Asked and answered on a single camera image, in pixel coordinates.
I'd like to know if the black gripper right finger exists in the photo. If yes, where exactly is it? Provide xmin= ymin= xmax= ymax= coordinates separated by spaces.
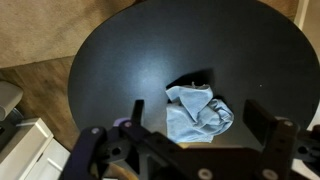
xmin=243 ymin=100 xmax=276 ymax=136

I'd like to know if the white cabinet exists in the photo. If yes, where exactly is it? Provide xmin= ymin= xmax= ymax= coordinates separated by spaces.
xmin=0 ymin=118 xmax=70 ymax=180

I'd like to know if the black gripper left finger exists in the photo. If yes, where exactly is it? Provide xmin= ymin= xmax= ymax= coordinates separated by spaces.
xmin=131 ymin=100 xmax=144 ymax=125

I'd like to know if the blue towel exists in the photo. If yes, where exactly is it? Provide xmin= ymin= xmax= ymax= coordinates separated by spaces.
xmin=166 ymin=83 xmax=234 ymax=143

